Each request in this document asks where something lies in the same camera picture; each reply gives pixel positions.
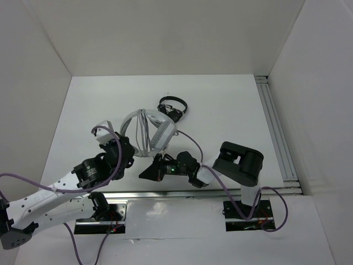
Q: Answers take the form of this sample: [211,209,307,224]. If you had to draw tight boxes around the grey headphone cable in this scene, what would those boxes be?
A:
[135,108,155,158]

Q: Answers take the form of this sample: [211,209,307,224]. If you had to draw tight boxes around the aluminium front rail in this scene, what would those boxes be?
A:
[104,186,243,202]

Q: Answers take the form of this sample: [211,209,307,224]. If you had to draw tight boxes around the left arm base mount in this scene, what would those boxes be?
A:
[74,199,127,235]

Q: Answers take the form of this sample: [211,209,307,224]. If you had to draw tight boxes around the black headphones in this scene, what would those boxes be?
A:
[157,96,188,123]

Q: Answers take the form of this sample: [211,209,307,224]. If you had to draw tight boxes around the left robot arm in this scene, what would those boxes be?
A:
[1,133,135,250]

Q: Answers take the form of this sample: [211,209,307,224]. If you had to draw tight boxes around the aluminium rail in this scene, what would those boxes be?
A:
[254,76,302,194]
[104,186,243,202]

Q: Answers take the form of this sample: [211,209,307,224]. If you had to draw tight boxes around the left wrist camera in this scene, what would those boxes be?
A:
[91,120,114,145]

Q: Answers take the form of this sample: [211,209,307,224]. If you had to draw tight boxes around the white grey headphones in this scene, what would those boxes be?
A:
[120,109,177,157]

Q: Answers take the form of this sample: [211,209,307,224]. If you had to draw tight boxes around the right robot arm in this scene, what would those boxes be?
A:
[138,141,264,216]

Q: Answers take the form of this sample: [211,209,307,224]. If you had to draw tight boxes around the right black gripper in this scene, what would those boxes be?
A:
[140,152,191,181]

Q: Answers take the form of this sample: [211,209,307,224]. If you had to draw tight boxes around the aluminium right side rail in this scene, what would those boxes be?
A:
[254,76,302,194]

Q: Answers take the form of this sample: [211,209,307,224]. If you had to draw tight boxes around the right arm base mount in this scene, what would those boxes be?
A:
[220,200,276,232]

